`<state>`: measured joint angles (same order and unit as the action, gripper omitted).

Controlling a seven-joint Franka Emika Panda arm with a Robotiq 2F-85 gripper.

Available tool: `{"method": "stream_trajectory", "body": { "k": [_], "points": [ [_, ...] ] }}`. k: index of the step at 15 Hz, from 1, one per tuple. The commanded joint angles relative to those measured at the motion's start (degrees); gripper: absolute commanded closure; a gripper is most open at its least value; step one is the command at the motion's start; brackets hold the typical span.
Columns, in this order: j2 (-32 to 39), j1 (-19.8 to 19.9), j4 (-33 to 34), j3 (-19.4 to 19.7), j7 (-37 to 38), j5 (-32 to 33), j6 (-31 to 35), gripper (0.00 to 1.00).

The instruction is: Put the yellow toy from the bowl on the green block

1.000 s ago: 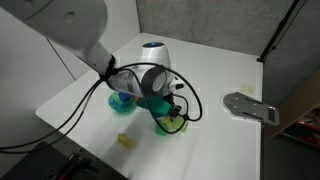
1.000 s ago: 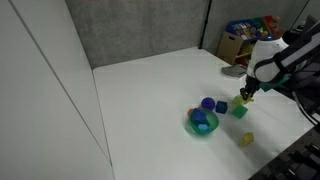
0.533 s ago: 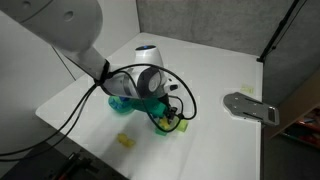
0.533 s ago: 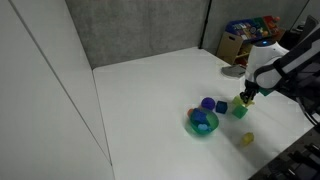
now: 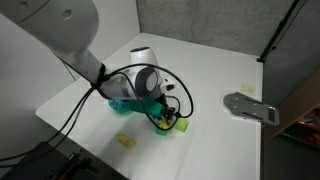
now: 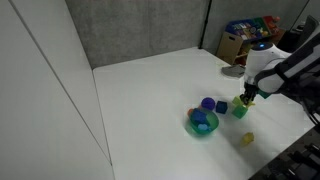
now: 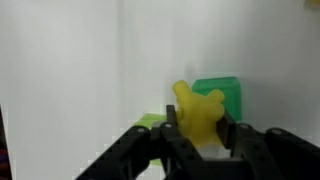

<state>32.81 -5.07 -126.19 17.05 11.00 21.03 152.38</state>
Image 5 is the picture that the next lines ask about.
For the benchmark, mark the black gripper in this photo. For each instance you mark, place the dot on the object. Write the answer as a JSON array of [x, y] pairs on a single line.
[[170, 110]]

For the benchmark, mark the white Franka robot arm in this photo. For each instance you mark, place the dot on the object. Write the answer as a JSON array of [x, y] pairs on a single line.
[[66, 30]]

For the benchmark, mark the yellow duck toy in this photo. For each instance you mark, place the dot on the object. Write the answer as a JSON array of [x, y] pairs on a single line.
[[126, 141]]

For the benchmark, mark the green blue bowl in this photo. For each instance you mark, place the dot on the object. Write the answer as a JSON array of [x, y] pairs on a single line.
[[118, 106]]

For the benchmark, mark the wooden toy shelf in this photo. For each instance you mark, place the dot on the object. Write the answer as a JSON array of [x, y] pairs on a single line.
[[300, 113]]

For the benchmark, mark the lime green cube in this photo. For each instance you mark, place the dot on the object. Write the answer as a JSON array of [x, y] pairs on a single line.
[[182, 125]]

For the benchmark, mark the grey metal mounting plate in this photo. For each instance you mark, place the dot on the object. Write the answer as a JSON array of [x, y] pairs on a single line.
[[248, 108]]

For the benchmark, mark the pale yellow tape patch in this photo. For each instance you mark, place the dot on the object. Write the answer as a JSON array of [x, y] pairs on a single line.
[[247, 89]]

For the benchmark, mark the black tripod stand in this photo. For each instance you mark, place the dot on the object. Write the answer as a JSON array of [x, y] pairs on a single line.
[[278, 30]]

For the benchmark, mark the black equipment case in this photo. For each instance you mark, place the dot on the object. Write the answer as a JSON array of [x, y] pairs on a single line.
[[30, 163]]

